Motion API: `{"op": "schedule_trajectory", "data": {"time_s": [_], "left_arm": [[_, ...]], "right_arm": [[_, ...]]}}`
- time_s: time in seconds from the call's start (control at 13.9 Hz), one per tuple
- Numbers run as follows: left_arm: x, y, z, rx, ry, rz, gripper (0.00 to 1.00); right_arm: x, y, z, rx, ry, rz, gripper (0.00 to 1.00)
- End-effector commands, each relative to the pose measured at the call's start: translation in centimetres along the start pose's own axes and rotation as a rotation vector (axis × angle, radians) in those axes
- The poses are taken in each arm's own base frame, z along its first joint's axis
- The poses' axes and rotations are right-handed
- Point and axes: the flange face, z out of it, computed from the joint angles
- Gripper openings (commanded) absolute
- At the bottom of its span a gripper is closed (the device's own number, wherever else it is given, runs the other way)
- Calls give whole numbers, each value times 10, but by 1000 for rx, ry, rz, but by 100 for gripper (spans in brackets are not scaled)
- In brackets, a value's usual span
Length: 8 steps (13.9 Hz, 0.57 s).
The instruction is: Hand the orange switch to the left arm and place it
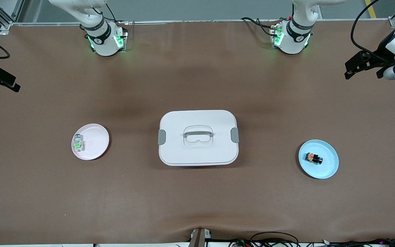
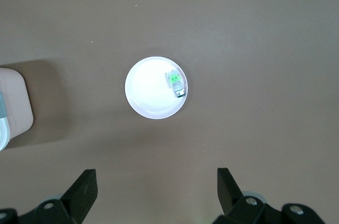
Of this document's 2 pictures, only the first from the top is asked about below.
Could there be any white lidded storage box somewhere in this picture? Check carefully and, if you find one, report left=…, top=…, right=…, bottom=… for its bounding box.
left=158, top=110, right=240, bottom=167

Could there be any light blue round plate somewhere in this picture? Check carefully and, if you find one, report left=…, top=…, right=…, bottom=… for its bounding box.
left=298, top=139, right=339, bottom=179

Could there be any pink round plate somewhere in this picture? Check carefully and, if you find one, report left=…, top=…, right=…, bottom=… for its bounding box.
left=71, top=123, right=110, bottom=161

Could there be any brown table mat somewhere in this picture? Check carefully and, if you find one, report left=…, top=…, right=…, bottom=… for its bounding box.
left=0, top=20, right=395, bottom=246

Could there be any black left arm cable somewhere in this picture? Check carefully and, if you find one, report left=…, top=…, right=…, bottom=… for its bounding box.
left=351, top=0, right=395, bottom=62

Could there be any black base cable bundle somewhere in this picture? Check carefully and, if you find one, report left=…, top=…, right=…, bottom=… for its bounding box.
left=241, top=16, right=281, bottom=37

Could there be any black looped cable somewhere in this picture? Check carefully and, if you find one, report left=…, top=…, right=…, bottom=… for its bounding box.
left=250, top=232, right=299, bottom=247

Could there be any coloured wire bundle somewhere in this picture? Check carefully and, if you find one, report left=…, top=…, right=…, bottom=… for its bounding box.
left=228, top=239, right=253, bottom=247

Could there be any metal mount bracket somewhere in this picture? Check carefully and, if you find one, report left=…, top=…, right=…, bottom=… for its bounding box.
left=189, top=227, right=212, bottom=247

